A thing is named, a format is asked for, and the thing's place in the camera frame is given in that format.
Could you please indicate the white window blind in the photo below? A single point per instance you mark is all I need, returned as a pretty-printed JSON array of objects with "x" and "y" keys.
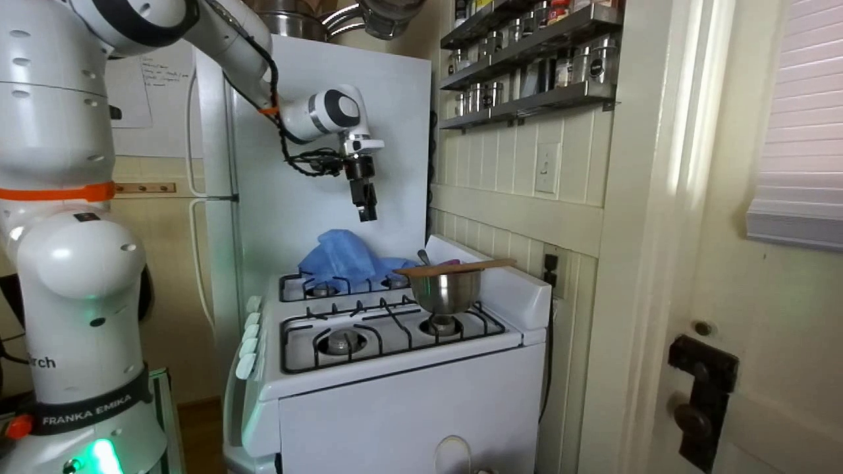
[{"x": 800, "y": 186}]

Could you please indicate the wooden spoon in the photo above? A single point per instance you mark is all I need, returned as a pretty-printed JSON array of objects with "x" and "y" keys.
[{"x": 422, "y": 272}]

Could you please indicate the white refrigerator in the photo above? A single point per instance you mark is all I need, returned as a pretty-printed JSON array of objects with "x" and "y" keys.
[{"x": 208, "y": 188}]

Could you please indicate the hanging steel pots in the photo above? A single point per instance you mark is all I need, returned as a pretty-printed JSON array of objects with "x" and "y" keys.
[{"x": 383, "y": 19}]

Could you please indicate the black door lock plate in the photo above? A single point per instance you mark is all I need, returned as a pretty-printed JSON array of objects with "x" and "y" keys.
[{"x": 701, "y": 414}]

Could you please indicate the white gas stove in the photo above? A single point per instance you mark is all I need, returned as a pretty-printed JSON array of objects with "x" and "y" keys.
[{"x": 365, "y": 380}]

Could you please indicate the metal spice rack shelf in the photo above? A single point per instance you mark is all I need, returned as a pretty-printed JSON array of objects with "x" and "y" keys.
[{"x": 519, "y": 58}]

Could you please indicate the blue striped fabric cloth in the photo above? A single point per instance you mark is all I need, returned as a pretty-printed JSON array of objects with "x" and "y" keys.
[{"x": 344, "y": 255}]

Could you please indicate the white wall outlet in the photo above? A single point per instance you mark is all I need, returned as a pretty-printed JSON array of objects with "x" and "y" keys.
[{"x": 545, "y": 166}]

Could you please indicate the steel pot on stove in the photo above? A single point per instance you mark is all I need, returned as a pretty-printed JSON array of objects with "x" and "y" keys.
[{"x": 447, "y": 294}]

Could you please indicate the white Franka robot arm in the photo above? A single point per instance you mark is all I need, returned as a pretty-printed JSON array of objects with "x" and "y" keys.
[{"x": 80, "y": 269}]

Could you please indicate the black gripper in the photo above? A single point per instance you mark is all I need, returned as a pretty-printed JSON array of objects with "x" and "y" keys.
[{"x": 358, "y": 172}]

